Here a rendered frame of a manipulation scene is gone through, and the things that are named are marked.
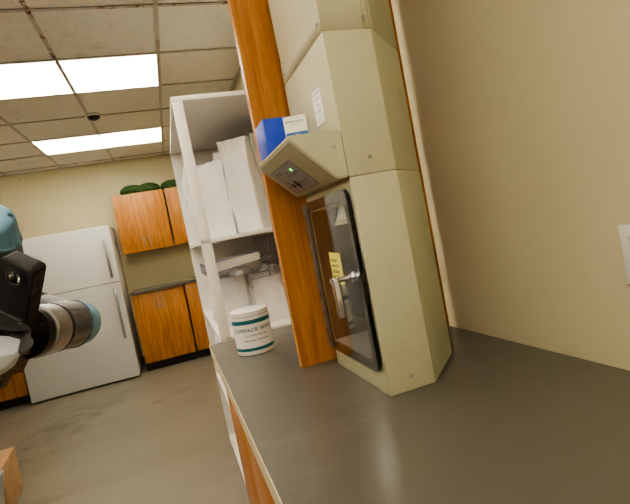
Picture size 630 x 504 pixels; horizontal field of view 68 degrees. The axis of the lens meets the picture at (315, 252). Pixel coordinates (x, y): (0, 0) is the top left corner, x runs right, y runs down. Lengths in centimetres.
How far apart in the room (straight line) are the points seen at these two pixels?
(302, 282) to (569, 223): 68
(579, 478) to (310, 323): 80
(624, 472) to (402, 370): 45
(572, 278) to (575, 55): 46
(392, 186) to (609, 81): 43
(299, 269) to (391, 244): 39
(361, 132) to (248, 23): 56
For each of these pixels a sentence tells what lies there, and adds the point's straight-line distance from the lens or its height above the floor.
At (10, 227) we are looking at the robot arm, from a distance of 76.
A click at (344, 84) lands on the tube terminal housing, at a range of 101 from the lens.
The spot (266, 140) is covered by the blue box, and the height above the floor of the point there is 155.
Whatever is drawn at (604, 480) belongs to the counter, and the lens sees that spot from 75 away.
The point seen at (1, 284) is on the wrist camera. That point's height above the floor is 133.
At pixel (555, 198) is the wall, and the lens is 114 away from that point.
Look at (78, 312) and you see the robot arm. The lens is 81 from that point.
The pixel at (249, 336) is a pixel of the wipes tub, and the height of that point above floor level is 101.
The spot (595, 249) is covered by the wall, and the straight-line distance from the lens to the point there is 110.
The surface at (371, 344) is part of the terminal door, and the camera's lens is 101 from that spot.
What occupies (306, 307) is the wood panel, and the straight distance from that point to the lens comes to 132.
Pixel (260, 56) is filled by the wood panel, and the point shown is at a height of 181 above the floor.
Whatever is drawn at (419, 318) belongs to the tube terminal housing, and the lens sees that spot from 104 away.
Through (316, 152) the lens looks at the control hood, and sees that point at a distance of 95.
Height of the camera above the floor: 132
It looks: 3 degrees down
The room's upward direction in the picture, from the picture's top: 11 degrees counter-clockwise
